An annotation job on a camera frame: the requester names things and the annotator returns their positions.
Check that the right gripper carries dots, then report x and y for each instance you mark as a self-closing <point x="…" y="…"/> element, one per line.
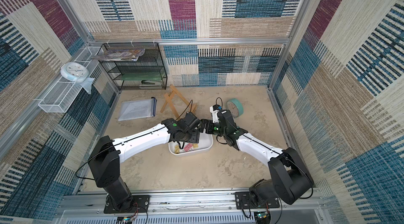
<point x="210" y="126"/>

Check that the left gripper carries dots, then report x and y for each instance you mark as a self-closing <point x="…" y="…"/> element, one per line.
<point x="195" y="136"/>

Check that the white plastic storage box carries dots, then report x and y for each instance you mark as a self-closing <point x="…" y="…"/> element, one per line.
<point x="204" y="145"/>

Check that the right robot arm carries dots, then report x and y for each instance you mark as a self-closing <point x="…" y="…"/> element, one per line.
<point x="289" y="176"/>

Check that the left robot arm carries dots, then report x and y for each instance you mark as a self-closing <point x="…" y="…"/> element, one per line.
<point x="108" y="154"/>

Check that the green round alarm clock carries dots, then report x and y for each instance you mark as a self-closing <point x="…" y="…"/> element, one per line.
<point x="235" y="107"/>

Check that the wooden easel stand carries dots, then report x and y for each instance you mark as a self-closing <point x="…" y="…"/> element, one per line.
<point x="172" y="98"/>

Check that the green folder on shelf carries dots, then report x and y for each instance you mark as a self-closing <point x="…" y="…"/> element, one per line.
<point x="141" y="76"/>

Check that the black stapler on shelf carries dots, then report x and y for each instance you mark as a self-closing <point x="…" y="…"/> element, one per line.
<point x="151" y="83"/>

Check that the black mesh shelf rack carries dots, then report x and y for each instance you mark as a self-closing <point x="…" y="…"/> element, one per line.
<point x="151" y="61"/>

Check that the magazine on shelf top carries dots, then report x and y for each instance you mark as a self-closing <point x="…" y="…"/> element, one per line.
<point x="119" y="55"/>

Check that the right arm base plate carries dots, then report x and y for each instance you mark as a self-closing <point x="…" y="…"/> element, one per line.
<point x="245" y="200"/>

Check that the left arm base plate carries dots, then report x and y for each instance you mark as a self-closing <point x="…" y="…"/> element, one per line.
<point x="139" y="204"/>

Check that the white round wall clock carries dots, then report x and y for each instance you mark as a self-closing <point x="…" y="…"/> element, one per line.
<point x="74" y="72"/>

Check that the white wire mesh basket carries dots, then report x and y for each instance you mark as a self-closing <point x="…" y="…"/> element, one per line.
<point x="62" y="94"/>

